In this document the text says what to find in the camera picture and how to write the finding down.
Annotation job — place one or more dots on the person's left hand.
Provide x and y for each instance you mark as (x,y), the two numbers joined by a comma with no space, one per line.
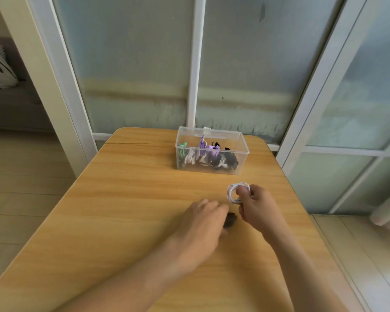
(198,224)

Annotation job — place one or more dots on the person's right hand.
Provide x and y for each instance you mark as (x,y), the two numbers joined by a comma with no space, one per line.
(258,211)

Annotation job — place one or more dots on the person's left thumb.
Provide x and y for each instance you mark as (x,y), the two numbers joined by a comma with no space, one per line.
(224,232)

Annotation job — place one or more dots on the person's right thumb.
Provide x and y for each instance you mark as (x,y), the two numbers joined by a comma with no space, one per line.
(242,213)

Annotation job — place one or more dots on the person's right forearm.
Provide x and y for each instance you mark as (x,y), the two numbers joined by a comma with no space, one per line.
(305,272)

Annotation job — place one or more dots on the person's left forearm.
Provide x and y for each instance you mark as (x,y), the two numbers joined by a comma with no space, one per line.
(133,276)

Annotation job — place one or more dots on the clear plastic storage box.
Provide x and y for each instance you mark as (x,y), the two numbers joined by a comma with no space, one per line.
(211,165)

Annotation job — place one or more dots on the pale pink curtain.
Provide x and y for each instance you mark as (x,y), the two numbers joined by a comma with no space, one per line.
(388,211)

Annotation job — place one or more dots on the white framed sliding glass door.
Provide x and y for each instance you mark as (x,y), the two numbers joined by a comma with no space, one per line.
(354,110)

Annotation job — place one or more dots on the white framed frosted glass window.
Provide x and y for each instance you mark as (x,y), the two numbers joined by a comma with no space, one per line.
(143,61)

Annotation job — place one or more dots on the grey sofa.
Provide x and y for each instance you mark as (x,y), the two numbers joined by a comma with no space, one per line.
(13,107)

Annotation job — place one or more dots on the striped grey white pillow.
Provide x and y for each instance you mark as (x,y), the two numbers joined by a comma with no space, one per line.
(0,69)

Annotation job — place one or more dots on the white door frame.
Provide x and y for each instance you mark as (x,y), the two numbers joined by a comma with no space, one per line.
(45,87)

